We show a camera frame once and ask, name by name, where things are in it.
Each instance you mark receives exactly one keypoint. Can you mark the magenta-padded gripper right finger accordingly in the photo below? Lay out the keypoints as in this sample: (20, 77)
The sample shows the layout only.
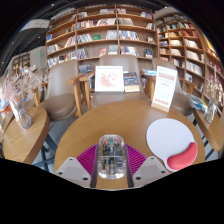
(153, 168)

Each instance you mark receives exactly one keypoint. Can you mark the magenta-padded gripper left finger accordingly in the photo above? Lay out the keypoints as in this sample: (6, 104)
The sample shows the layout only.
(71, 168)

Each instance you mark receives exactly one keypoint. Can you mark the transparent computer mouse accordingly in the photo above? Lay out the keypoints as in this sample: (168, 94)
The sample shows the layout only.
(112, 156)

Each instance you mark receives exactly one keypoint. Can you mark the white mouse pad red rest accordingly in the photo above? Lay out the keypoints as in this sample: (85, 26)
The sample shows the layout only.
(168, 136)

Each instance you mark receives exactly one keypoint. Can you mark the round wooden side table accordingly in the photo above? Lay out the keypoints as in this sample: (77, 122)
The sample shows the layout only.
(211, 131)
(21, 140)

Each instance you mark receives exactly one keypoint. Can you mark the beige wooden-armed armchair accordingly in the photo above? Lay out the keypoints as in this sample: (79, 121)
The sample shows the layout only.
(58, 103)
(181, 101)
(116, 60)

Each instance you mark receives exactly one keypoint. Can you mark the glass vase pink dried flowers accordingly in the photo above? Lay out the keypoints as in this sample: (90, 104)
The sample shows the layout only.
(24, 116)

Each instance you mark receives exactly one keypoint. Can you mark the glass vase beige dried flowers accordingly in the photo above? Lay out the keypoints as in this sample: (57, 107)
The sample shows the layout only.
(210, 115)

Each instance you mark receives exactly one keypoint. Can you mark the colourful magazine stack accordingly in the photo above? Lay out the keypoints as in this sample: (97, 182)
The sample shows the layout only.
(197, 103)

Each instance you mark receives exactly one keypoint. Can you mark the white red table sign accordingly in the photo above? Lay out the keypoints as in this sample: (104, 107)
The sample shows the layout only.
(164, 87)

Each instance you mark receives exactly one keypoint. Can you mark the small white table sign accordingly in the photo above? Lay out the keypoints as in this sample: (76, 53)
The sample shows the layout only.
(13, 110)

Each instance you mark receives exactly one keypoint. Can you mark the dark cover book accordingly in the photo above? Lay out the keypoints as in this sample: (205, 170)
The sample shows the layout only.
(131, 81)

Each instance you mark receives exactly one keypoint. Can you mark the light blue book stack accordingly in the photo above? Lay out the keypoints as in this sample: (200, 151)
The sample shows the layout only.
(150, 72)

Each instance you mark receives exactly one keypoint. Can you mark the white floral picture board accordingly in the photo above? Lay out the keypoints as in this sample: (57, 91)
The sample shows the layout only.
(109, 78)

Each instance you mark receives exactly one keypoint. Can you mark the small distant bookshelf unit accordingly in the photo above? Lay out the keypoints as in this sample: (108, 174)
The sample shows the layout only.
(20, 63)

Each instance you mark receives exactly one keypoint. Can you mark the curved wooden bookshelf unit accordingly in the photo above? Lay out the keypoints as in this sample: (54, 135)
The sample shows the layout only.
(188, 50)

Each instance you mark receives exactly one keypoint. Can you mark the wide wooden bookshelf unit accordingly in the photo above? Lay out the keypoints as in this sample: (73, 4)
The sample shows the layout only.
(100, 33)

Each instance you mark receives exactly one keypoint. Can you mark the white hanging ceiling panel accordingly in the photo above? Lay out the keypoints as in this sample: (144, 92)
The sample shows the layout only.
(35, 24)

